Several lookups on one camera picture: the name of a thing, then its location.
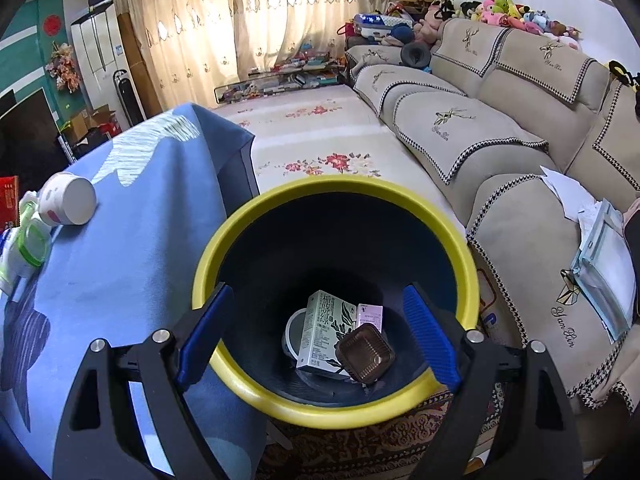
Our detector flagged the yellow rimmed dark trash bin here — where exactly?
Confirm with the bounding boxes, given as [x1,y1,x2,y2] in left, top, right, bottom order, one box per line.
[191,177,481,430]

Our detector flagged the black tower fan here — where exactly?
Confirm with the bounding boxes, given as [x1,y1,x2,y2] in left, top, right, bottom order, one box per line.
[114,70,146,128]

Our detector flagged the yellow black plush toy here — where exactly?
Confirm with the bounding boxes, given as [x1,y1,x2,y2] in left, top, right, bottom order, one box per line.
[607,60,640,92]

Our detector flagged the white papers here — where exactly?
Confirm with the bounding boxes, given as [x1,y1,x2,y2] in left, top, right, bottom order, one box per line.
[540,167,611,221]

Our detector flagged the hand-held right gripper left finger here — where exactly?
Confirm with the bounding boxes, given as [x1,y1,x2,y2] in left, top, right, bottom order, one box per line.
[52,282,236,480]

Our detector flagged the dark patterned rug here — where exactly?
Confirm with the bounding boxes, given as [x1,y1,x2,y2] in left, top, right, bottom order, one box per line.
[265,385,506,480]

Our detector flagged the row of plush toys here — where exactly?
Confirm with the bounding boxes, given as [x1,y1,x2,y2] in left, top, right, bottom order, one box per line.
[345,0,583,53]

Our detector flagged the white plastic tub blue label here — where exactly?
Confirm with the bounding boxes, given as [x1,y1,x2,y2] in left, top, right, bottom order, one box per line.
[285,308,308,361]

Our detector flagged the beige sectional sofa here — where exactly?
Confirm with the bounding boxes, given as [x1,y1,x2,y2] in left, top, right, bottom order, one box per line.
[345,17,640,411]

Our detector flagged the glass coffee table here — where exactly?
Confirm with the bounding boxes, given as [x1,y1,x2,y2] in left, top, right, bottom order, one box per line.
[212,55,351,106]

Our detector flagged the red snack packet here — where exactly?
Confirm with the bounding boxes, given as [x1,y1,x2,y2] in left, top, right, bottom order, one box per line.
[0,176,21,228]

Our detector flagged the green lidded clear cup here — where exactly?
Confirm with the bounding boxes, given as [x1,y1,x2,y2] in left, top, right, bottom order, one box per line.
[0,230,46,296]

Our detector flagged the pink drink carton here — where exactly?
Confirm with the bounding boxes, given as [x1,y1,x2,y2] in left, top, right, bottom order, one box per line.
[356,302,385,336]

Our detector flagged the large curved television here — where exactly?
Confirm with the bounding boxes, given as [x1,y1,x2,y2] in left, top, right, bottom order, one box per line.
[0,87,66,196]

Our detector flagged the white floral print drink carton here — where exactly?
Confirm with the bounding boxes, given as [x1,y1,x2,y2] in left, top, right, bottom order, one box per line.
[296,290,358,376]

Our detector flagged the blue star tablecloth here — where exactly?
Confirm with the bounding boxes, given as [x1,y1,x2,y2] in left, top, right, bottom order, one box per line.
[0,102,271,480]

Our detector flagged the pile of open boxes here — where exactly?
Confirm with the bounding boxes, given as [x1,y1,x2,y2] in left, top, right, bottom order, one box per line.
[62,105,123,161]

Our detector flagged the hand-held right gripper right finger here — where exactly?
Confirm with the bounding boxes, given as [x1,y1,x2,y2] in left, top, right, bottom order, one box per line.
[402,282,583,480]

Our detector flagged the white standing air conditioner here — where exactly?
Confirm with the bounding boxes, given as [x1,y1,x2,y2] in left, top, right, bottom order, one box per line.
[70,0,128,116]

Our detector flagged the artificial flower decoration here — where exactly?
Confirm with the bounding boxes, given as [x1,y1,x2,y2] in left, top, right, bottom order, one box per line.
[45,42,81,93]

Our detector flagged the brown plastic tray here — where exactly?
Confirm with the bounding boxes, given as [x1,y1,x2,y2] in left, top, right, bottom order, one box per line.
[335,323,396,386]

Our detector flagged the beige embroidered curtains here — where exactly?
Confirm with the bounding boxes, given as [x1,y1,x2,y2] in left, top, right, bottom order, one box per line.
[112,0,401,111]

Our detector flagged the dark neck pillow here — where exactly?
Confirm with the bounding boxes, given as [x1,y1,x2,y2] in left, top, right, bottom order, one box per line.
[402,42,432,68]

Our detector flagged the white paper cup pink print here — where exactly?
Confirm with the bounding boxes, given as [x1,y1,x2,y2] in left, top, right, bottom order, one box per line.
[39,172,97,226]

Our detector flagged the clear plastic zip bag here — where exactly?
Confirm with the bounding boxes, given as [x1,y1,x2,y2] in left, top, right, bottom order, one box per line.
[570,200,638,343]

